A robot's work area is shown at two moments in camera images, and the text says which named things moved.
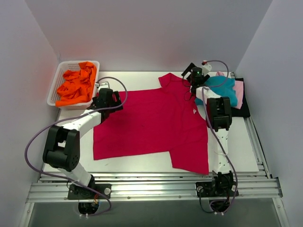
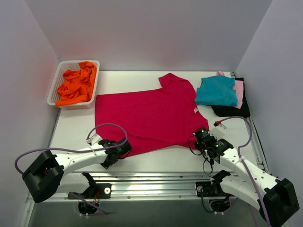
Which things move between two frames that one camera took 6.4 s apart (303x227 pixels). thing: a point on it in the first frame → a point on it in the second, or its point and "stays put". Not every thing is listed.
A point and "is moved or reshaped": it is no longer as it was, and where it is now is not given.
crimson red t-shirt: [156, 121] is moved or reshaped
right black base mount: [222, 185] stays put
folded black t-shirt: [244, 112] stays put
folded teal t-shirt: [224, 86] stays put
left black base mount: [78, 192] stays put
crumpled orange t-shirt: [76, 87] stays put
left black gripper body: [116, 103] → [126, 146]
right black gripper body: [189, 70] → [199, 136]
